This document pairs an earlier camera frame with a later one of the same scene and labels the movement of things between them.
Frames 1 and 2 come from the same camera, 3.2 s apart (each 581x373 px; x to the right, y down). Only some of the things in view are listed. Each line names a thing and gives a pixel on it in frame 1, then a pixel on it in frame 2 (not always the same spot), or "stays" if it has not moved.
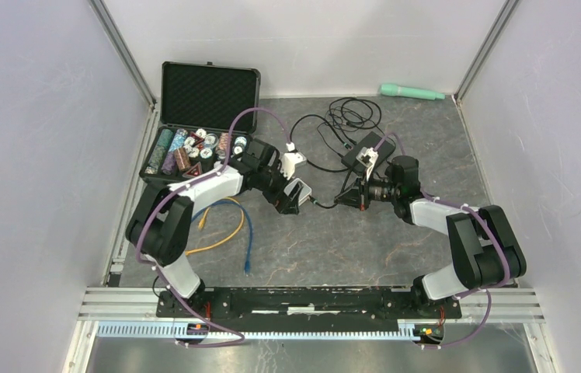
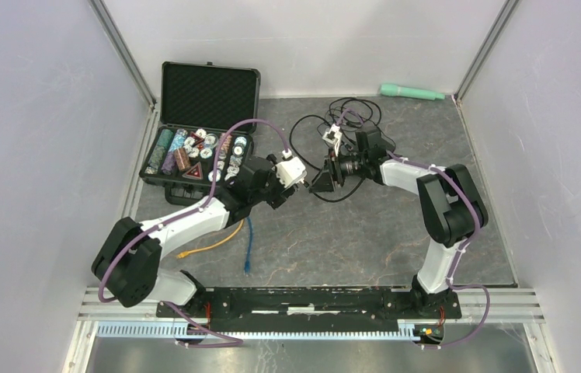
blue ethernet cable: (247, 266) stays
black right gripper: (358, 194) -> (323, 182)
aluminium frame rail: (141, 303) stays
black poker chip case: (199, 103) stays
